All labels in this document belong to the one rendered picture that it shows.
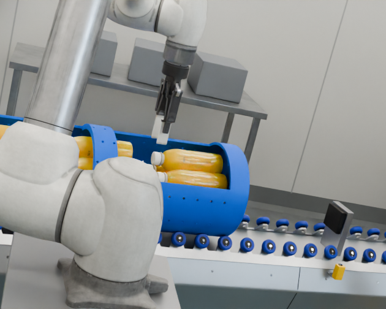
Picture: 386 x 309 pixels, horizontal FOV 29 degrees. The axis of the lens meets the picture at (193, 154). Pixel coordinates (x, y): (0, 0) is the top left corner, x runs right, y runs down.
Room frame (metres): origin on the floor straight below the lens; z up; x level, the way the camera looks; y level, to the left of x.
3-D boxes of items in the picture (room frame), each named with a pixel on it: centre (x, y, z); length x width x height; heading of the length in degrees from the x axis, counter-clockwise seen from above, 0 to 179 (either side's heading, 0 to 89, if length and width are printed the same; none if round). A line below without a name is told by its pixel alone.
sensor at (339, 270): (2.21, -0.52, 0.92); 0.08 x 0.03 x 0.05; 24
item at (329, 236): (2.35, -0.51, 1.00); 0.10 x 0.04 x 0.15; 24
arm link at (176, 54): (2.09, 0.11, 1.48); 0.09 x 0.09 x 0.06
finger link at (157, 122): (2.12, 0.12, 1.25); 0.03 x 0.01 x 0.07; 114
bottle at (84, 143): (2.02, 0.27, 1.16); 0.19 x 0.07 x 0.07; 114
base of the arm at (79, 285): (1.40, 0.09, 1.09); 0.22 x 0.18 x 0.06; 111
